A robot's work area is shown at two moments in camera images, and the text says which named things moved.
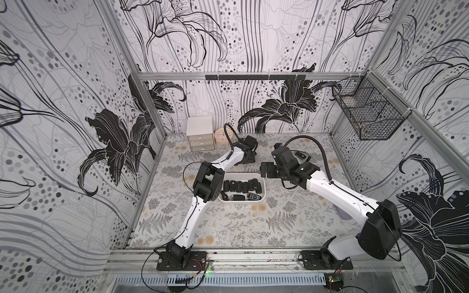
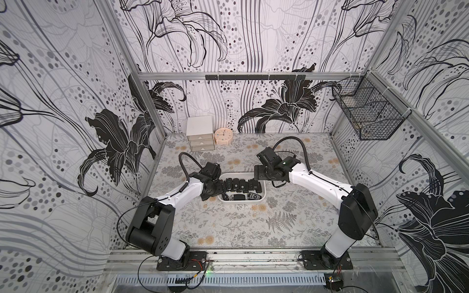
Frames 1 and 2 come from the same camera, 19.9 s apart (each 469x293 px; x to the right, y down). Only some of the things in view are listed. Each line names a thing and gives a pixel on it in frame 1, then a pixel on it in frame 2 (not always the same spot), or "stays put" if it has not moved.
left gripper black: x=248 y=157 -> x=220 y=190
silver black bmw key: x=252 y=196 stays put
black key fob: x=238 y=197 stays put
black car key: x=259 y=189 stays put
